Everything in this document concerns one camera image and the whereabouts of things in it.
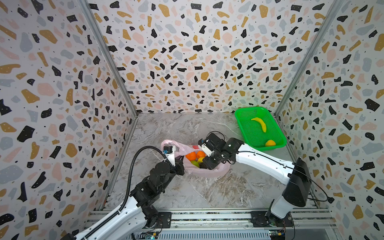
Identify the pink plastic bag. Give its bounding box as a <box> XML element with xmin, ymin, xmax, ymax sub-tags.
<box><xmin>161</xmin><ymin>140</ymin><xmax>230</xmax><ymax>178</ymax></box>

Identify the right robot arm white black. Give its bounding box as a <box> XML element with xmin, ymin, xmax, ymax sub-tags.
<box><xmin>198</xmin><ymin>133</ymin><xmax>312</xmax><ymax>227</ymax></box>

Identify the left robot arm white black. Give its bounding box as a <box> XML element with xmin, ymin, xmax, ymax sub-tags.
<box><xmin>62</xmin><ymin>157</ymin><xmax>185</xmax><ymax>240</ymax></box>

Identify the green fruit in bag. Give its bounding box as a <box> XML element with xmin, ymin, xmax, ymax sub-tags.
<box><xmin>191</xmin><ymin>161</ymin><xmax>200</xmax><ymax>168</ymax></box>

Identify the orange fruit in bag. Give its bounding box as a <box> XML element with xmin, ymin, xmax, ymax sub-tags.
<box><xmin>186</xmin><ymin>152</ymin><xmax>197</xmax><ymax>161</ymax></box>

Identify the orange fruit in basket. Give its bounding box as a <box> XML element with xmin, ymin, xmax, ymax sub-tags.
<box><xmin>265</xmin><ymin>140</ymin><xmax>276</xmax><ymax>147</ymax></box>

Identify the green plastic basket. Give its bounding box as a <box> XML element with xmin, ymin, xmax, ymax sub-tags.
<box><xmin>235</xmin><ymin>107</ymin><xmax>287</xmax><ymax>152</ymax></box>

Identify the yellow banana in basket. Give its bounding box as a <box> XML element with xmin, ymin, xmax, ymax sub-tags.
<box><xmin>252</xmin><ymin>118</ymin><xmax>267</xmax><ymax>133</ymax></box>

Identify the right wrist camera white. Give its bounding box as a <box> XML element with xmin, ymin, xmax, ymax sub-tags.
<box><xmin>198</xmin><ymin>139</ymin><xmax>215</xmax><ymax>157</ymax></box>

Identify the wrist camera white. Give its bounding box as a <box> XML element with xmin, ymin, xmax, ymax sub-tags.
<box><xmin>163</xmin><ymin>145</ymin><xmax>176</xmax><ymax>167</ymax></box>
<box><xmin>198</xmin><ymin>139</ymin><xmax>215</xmax><ymax>157</ymax></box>

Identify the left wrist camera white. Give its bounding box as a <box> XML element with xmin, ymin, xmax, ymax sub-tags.
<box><xmin>163</xmin><ymin>145</ymin><xmax>176</xmax><ymax>167</ymax></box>

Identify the black corrugated cable hose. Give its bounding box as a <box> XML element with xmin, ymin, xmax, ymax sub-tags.
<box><xmin>76</xmin><ymin>146</ymin><xmax>167</xmax><ymax>240</ymax></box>

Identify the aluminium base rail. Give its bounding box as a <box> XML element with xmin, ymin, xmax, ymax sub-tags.
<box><xmin>82</xmin><ymin>209</ymin><xmax>340</xmax><ymax>240</ymax></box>

